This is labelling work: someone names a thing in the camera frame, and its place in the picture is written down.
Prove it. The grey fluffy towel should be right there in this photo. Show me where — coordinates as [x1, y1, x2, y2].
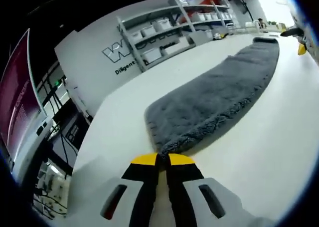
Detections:
[144, 36, 280, 157]

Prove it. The black equipment cabinet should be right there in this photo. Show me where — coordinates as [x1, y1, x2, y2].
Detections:
[52, 98, 94, 150]

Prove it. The large white-framed monitor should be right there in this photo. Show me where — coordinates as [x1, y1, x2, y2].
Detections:
[0, 28, 48, 163]

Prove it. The set of white storage bins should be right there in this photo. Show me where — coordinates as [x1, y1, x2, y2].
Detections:
[129, 9, 232, 63]

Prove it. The black tripod stand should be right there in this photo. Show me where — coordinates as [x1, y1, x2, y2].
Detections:
[239, 0, 251, 15]

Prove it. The grey metal shelving rack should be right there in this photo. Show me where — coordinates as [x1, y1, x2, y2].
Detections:
[116, 0, 235, 73]

